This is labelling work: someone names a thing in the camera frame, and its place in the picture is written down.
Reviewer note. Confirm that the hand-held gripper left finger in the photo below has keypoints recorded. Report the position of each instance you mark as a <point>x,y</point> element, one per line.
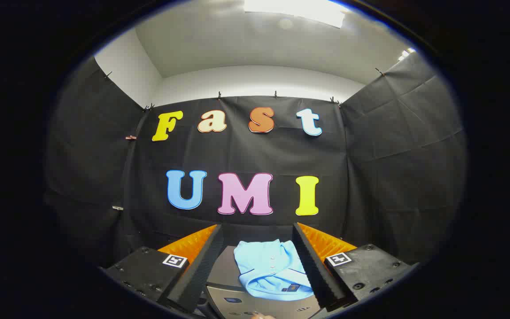
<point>144,270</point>

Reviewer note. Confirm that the ceiling light panel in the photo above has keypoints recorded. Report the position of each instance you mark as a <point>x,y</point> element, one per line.
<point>297,9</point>

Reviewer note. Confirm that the black backdrop cloth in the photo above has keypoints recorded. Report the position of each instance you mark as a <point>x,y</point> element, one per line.
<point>383,146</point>

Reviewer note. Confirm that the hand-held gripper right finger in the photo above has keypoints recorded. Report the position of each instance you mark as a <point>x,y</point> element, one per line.
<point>370,266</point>

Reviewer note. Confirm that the grey washing machine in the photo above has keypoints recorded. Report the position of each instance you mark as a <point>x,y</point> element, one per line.
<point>223,271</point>

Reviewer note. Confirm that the light blue polo shirt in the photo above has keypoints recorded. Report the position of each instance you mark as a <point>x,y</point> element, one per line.
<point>266,270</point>

